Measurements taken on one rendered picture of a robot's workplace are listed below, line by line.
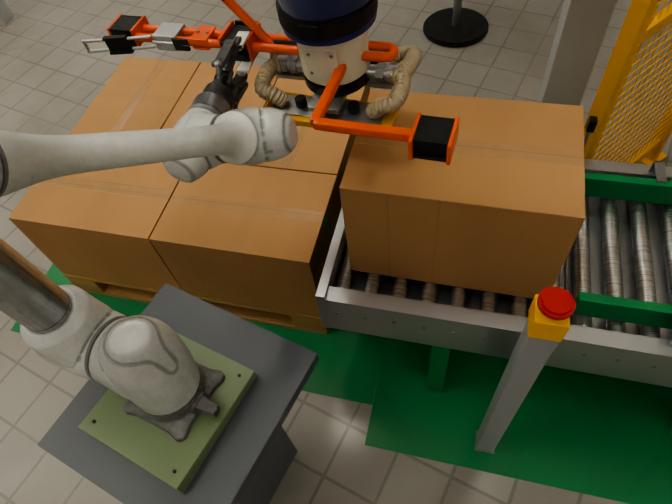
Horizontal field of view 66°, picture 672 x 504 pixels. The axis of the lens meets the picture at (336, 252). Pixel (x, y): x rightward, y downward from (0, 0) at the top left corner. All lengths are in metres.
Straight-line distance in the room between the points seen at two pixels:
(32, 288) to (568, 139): 1.29
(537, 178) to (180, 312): 1.00
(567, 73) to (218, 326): 1.79
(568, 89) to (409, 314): 1.39
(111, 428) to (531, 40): 3.06
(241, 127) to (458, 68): 2.41
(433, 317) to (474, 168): 0.44
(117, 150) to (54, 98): 2.93
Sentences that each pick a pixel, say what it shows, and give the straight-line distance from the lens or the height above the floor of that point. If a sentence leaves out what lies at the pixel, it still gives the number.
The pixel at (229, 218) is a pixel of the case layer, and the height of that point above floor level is 0.54.
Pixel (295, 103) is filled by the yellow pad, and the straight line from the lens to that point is 1.38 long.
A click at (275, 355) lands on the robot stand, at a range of 1.35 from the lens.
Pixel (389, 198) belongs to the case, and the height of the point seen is 0.93.
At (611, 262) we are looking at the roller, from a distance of 1.81.
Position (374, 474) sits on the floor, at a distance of 2.00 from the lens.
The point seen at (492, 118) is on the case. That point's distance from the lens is 1.55.
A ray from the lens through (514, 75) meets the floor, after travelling 3.29.
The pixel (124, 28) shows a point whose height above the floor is 1.22.
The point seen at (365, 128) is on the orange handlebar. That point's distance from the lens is 1.10.
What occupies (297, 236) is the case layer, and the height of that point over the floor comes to 0.54.
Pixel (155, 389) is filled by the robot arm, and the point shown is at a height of 0.97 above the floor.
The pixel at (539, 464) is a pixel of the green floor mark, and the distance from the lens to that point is 2.07.
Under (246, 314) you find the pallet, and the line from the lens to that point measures 2.28.
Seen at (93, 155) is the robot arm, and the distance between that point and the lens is 0.92.
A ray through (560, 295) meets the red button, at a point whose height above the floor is 1.04.
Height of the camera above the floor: 1.96
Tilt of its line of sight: 55 degrees down
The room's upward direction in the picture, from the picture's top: 10 degrees counter-clockwise
